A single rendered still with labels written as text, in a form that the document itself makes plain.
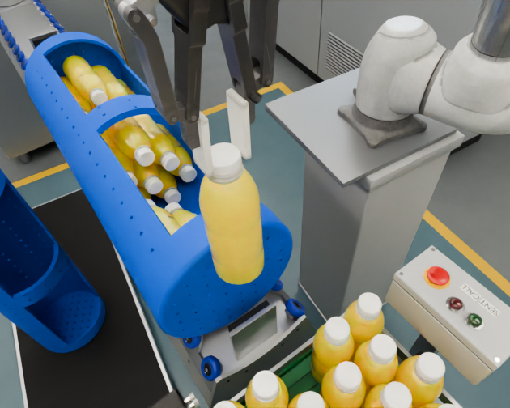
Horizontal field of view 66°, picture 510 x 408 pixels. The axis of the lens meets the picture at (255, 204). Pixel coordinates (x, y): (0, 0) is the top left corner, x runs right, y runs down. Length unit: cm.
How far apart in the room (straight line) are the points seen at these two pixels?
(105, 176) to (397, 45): 68
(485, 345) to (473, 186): 190
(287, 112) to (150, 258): 67
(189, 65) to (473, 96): 73
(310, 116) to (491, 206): 155
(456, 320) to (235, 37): 56
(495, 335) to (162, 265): 53
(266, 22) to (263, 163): 216
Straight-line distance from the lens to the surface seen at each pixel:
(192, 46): 32
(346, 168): 101
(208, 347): 86
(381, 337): 68
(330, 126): 113
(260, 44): 37
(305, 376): 86
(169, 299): 65
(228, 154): 41
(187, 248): 61
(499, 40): 91
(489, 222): 242
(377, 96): 104
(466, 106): 98
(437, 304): 73
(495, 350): 73
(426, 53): 100
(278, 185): 235
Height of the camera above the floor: 172
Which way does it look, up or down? 50 degrees down
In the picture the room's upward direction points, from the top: 6 degrees counter-clockwise
